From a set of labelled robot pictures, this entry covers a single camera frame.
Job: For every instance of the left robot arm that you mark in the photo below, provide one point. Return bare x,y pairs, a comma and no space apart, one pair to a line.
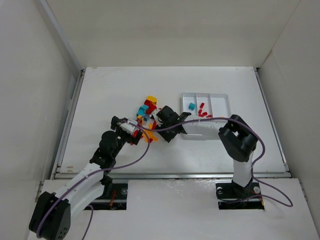
54,212

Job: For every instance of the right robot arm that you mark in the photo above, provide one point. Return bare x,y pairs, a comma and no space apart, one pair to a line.
238,141

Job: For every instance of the red round lego piece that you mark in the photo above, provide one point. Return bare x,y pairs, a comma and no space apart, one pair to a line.
137,134

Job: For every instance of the large teal lego assembly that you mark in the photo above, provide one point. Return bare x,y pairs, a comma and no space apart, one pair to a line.
142,112

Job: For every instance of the large red lego assembly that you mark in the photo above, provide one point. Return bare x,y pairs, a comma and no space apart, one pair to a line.
152,105

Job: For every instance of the teal lego in tray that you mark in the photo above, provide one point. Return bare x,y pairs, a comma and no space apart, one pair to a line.
191,106

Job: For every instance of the white divided tray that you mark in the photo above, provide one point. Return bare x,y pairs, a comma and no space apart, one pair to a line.
216,105

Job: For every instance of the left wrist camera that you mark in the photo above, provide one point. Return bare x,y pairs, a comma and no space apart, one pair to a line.
128,125

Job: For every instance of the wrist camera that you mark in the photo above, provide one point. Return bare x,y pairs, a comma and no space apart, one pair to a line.
155,117
128,125

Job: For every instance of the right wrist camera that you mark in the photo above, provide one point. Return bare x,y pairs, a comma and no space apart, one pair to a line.
155,117

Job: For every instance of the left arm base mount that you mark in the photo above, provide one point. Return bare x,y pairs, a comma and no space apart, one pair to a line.
114,196

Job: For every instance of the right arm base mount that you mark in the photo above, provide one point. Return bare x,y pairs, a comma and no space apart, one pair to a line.
231,196

